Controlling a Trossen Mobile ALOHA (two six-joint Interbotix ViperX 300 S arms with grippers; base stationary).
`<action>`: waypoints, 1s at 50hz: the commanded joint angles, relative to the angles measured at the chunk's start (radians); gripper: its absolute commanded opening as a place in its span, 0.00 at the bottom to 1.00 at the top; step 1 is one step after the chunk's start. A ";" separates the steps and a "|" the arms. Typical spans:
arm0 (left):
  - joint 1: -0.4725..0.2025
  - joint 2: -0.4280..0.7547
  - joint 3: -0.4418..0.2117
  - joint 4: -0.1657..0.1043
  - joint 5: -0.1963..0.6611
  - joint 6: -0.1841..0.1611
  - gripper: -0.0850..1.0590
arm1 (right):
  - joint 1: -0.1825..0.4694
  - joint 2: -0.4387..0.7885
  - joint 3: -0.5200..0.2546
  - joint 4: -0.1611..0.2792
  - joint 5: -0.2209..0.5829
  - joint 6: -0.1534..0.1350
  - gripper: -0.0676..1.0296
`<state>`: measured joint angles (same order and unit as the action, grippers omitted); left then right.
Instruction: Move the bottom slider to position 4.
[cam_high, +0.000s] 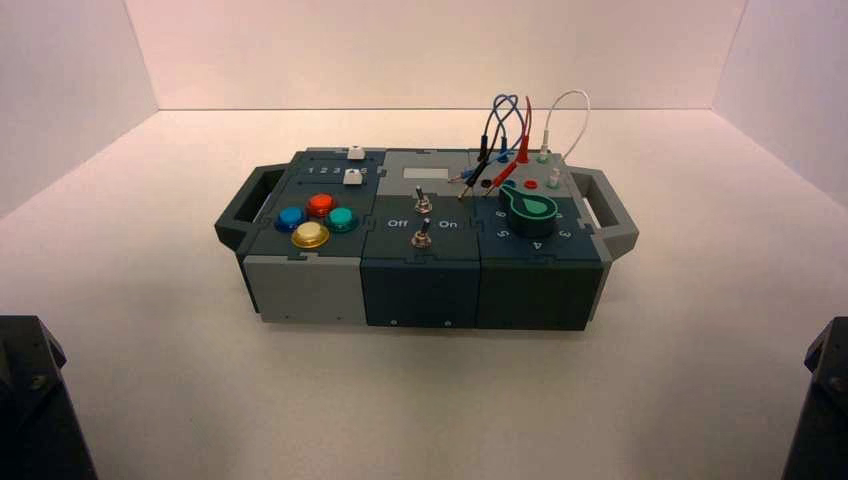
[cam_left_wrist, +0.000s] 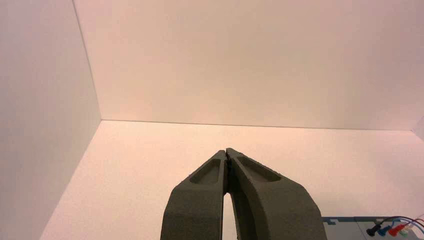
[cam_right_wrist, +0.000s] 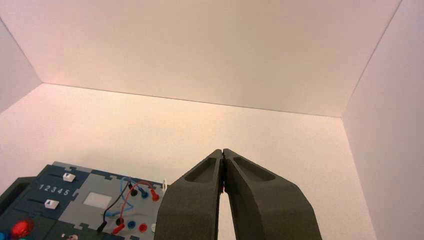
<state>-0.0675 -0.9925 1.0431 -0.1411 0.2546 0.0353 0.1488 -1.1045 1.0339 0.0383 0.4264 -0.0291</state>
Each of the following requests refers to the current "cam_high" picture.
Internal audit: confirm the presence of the grey and teal task box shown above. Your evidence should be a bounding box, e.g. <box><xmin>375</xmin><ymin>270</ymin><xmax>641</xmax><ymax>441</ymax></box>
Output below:
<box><xmin>213</xmin><ymin>146</ymin><xmax>641</xmax><ymax>331</ymax></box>

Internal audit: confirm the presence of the green round push button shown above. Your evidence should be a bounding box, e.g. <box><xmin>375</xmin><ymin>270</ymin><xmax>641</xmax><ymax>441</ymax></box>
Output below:
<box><xmin>324</xmin><ymin>207</ymin><xmax>360</xmax><ymax>234</ymax></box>

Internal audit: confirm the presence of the red round push button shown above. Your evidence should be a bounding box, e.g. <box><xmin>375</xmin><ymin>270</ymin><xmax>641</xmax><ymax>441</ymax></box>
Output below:
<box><xmin>304</xmin><ymin>193</ymin><xmax>338</xmax><ymax>219</ymax></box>

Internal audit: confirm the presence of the yellow round push button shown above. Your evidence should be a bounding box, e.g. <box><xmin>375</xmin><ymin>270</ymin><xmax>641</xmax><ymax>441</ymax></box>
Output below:
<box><xmin>291</xmin><ymin>221</ymin><xmax>331</xmax><ymax>250</ymax></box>

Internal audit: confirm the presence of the green pointer rotary knob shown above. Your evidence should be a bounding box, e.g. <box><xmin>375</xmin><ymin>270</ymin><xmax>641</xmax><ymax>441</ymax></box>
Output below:
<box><xmin>498</xmin><ymin>184</ymin><xmax>559</xmax><ymax>240</ymax></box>

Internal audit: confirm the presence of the blue round push button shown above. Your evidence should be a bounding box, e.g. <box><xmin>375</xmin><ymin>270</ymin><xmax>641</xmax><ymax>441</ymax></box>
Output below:
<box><xmin>274</xmin><ymin>206</ymin><xmax>308</xmax><ymax>234</ymax></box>

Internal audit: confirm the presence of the black banana plug cable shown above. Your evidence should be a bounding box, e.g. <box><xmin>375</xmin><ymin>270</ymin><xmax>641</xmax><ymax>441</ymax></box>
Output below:
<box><xmin>457</xmin><ymin>100</ymin><xmax>499</xmax><ymax>201</ymax></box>

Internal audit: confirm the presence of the blue banana plug cable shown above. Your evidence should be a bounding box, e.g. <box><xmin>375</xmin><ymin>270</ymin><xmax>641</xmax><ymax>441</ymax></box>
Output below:
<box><xmin>449</xmin><ymin>93</ymin><xmax>521</xmax><ymax>184</ymax></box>

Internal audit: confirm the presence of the red banana plug cable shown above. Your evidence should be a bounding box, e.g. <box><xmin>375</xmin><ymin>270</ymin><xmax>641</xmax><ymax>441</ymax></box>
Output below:
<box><xmin>483</xmin><ymin>95</ymin><xmax>533</xmax><ymax>197</ymax></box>

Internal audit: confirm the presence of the white banana plug cable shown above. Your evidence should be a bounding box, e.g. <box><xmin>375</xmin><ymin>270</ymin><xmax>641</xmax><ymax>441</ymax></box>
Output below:
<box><xmin>539</xmin><ymin>89</ymin><xmax>591</xmax><ymax>191</ymax></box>

